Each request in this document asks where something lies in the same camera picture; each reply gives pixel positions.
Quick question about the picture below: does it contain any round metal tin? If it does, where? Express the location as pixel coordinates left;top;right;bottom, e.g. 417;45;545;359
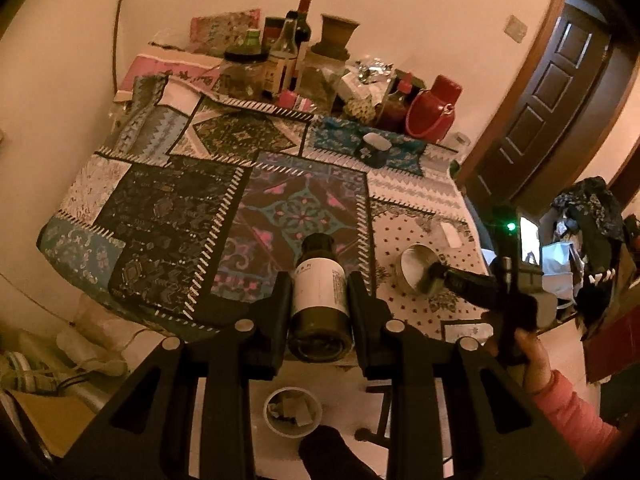
395;244;447;297

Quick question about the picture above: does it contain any dark pump bottle white label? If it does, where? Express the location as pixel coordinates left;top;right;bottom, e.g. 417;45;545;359
288;233;352;363

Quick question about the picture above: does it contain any pink sleeve forearm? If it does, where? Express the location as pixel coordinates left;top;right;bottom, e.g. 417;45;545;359
533;370;622;470

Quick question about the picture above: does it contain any person's right hand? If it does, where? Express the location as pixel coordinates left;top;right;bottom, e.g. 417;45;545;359
480;311;553;394

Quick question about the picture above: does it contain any dark patterned hanging cloth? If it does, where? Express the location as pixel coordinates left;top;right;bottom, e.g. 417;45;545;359
551;177;625;330

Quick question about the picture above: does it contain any dark wooden door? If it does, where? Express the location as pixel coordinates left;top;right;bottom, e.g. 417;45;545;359
465;4;611;212

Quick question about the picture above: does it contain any white bowl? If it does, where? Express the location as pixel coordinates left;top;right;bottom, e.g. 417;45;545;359
354;132;393;169

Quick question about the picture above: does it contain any red thermos jug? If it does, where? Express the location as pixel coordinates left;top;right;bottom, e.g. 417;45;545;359
405;75;462;143

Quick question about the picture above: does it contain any patchwork patterned tablecloth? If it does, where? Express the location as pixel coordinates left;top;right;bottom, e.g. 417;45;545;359
37;74;485;338

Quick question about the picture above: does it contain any red-capped sauce bottle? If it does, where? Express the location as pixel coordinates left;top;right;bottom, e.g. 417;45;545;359
376;73;413;132

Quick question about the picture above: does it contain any large glass jar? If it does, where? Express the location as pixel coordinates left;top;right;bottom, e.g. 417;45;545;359
295;48;345;115

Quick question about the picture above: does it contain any brown clay vase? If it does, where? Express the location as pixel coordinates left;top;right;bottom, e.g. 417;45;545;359
311;14;359;61

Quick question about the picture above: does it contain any clear sauce bottle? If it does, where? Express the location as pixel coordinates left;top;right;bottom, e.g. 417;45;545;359
264;11;298;98

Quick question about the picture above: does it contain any dark wine bottle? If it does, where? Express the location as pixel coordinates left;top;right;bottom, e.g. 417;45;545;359
294;0;312;49

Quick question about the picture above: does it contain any pink printed box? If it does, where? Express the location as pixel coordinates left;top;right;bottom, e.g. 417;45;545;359
114;44;224;103

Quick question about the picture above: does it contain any black-lidded glass jar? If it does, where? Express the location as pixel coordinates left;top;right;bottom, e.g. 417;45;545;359
218;50;268;100

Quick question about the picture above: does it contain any wall light switch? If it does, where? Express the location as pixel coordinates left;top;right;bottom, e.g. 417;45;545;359
503;15;528;44

